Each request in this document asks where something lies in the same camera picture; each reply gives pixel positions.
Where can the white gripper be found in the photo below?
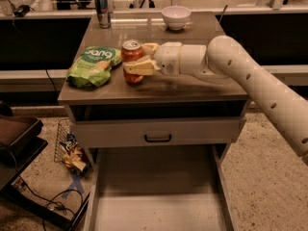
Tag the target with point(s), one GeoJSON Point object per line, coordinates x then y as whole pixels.
{"type": "Point", "coordinates": [167, 59]}

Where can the red coke can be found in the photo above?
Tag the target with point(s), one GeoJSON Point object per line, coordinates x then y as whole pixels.
{"type": "Point", "coordinates": [131, 51]}

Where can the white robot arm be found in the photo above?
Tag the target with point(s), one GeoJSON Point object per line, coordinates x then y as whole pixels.
{"type": "Point", "coordinates": [224, 58]}

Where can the green rice chip bag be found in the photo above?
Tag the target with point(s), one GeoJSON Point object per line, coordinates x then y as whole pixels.
{"type": "Point", "coordinates": [93, 67]}

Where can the blue silver energy drink can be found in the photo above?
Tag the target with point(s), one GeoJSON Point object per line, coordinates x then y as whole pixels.
{"type": "Point", "coordinates": [102, 11]}

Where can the white bowl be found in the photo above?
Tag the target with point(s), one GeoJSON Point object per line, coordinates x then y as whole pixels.
{"type": "Point", "coordinates": [176, 17]}

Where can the grey table cabinet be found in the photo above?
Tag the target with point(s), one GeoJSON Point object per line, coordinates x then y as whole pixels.
{"type": "Point", "coordinates": [165, 187]}

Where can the grey drawer with black handle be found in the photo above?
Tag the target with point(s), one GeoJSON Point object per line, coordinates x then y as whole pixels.
{"type": "Point", "coordinates": [155, 132]}

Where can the wire basket with snack bags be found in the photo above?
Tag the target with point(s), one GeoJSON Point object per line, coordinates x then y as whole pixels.
{"type": "Point", "coordinates": [68, 151]}

